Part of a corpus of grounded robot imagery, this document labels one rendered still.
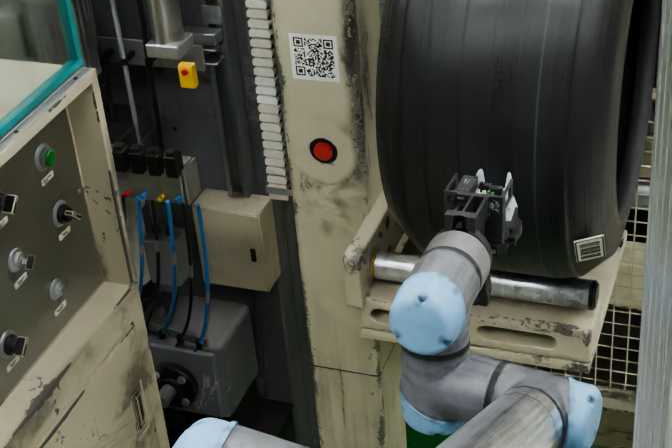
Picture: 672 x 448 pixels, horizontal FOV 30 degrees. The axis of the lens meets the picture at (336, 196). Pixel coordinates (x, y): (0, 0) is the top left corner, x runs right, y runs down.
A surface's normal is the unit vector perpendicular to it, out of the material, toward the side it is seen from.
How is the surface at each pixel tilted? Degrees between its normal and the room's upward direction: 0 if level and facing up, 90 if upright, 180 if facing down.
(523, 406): 27
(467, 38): 58
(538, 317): 0
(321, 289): 90
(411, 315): 84
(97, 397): 90
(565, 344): 90
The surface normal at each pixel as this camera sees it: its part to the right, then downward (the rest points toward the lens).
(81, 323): -0.07, -0.84
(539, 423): 0.72, -0.52
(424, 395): -0.48, 0.40
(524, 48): -0.33, 0.02
